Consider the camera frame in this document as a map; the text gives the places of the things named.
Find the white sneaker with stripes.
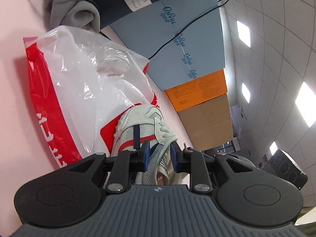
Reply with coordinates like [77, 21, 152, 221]
[111, 104, 186, 185]

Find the grey cloth pouch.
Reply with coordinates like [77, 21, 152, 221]
[50, 0, 101, 33]

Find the orange cardboard box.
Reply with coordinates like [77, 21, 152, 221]
[165, 69, 227, 112]

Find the black power cable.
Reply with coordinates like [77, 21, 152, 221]
[98, 0, 240, 60]

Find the light blue cardboard box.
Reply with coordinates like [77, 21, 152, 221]
[111, 0, 226, 90]

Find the brown cardboard box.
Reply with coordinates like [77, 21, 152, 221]
[178, 95, 233, 151]

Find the white shoelace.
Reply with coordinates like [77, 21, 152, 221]
[154, 118, 187, 185]

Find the red white plastic bag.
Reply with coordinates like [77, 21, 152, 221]
[24, 26, 159, 167]

